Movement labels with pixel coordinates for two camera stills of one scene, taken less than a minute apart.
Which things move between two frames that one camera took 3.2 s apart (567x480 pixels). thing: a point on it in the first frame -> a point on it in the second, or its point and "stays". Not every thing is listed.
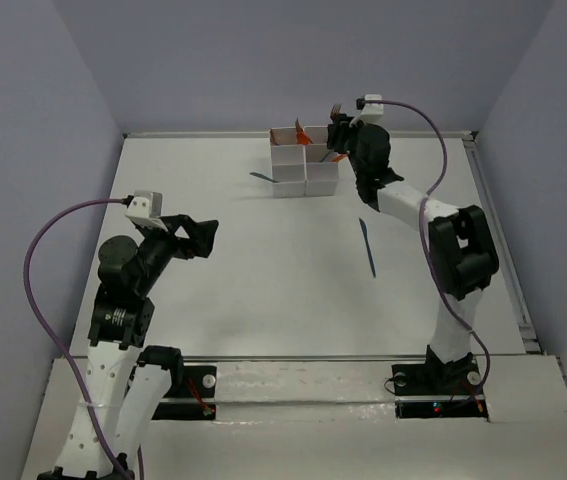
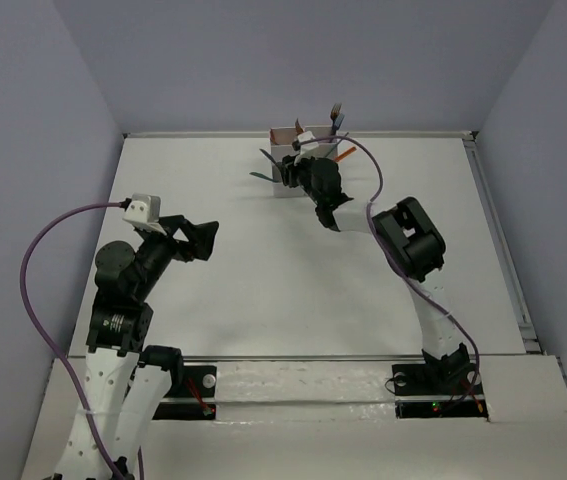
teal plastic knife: x=258 y=175 stays
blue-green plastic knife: x=365 y=235 -> x=267 y=155
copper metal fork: x=335 y=111 stays
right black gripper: x=339 y=130 -> x=290 y=168
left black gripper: x=183 y=235 stays
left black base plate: x=195 y=398 stays
